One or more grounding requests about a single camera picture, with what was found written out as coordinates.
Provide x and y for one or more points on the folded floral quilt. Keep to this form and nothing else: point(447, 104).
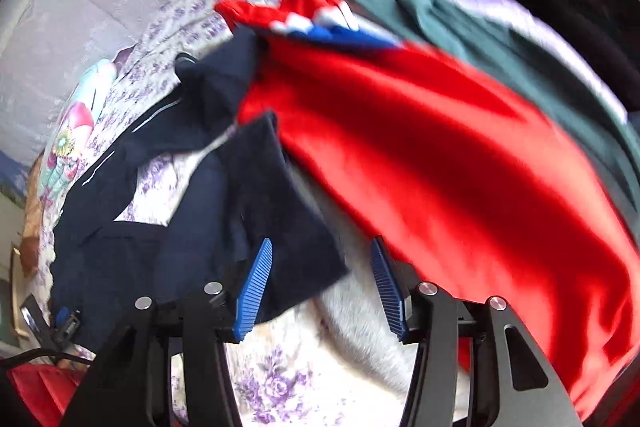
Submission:
point(75, 127)

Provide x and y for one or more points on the dark green garment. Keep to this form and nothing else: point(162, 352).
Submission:
point(475, 42)

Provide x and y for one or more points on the brown patchwork cloth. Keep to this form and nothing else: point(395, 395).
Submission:
point(31, 227)

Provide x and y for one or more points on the person's red clothing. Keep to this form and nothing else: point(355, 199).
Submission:
point(40, 397)

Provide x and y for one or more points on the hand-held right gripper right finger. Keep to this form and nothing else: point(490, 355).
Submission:
point(387, 287)

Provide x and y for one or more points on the purple floral bedsheet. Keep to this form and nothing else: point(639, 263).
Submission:
point(280, 377)

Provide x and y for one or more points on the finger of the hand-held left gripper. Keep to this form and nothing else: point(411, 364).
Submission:
point(62, 324)

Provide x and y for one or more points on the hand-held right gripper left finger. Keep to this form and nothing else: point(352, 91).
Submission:
point(255, 287)

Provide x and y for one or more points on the navy blue pants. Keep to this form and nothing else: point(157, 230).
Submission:
point(200, 207)

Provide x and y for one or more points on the red garment with striped trim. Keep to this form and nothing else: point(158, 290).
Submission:
point(425, 157)

